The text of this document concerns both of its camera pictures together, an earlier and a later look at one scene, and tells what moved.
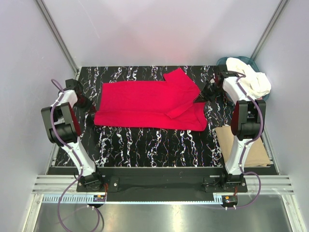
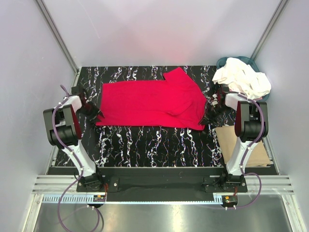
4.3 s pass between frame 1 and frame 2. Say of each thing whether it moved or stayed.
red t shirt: stayed
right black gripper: moved
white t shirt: stayed
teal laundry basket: stayed
